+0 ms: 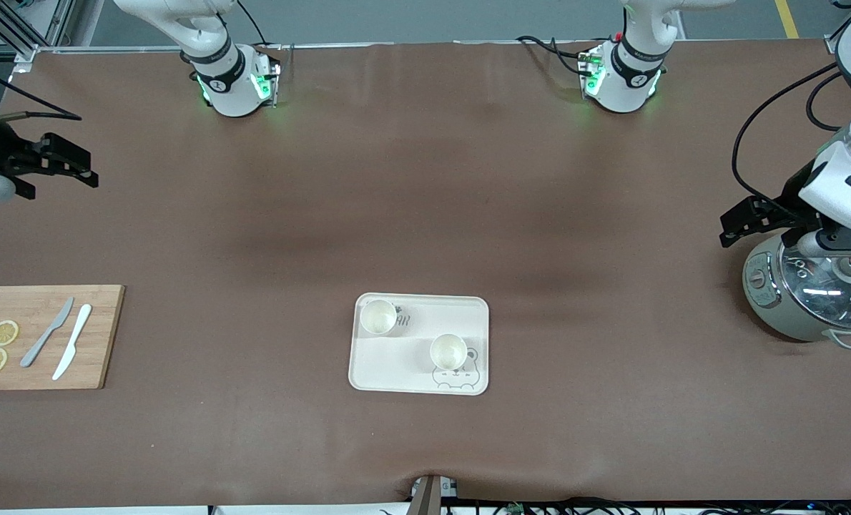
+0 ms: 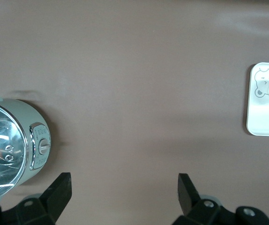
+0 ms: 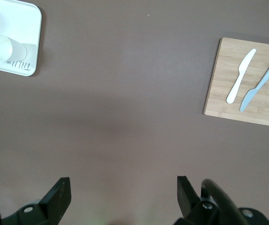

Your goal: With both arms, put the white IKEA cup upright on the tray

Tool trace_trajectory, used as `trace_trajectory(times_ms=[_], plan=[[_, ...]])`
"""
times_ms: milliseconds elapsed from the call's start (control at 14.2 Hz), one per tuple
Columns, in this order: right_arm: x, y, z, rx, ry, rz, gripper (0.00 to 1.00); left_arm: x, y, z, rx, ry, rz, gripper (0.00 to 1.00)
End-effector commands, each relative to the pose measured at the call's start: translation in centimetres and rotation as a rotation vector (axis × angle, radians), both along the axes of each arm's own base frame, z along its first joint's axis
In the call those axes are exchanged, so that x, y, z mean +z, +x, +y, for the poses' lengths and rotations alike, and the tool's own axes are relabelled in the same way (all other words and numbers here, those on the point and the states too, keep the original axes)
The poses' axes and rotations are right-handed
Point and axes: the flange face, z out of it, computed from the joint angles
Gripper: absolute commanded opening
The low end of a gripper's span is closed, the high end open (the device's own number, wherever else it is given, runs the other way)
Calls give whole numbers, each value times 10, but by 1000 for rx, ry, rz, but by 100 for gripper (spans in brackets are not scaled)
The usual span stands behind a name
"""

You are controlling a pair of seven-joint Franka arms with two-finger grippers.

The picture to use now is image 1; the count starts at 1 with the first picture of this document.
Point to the glass cooker lid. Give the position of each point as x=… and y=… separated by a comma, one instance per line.
x=819, y=300

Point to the green terminal circuit board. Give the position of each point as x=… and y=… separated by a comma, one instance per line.
x=515, y=509

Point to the grey plastic knife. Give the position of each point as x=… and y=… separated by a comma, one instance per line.
x=46, y=332

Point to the aluminium frame with black struts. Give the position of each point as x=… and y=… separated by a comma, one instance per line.
x=61, y=21

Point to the white plastic knife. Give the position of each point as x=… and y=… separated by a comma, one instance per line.
x=70, y=347

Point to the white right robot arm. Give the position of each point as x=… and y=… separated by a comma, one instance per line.
x=229, y=86

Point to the white bear print tray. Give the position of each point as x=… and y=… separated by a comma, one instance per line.
x=397, y=365

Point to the bamboo cutting board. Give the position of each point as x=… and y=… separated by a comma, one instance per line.
x=96, y=343

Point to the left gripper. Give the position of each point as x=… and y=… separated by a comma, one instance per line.
x=790, y=194

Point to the aluminium frame corner profile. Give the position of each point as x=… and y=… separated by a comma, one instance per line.
x=830, y=46

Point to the white plastic cup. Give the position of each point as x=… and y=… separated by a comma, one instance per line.
x=448, y=352
x=378, y=317

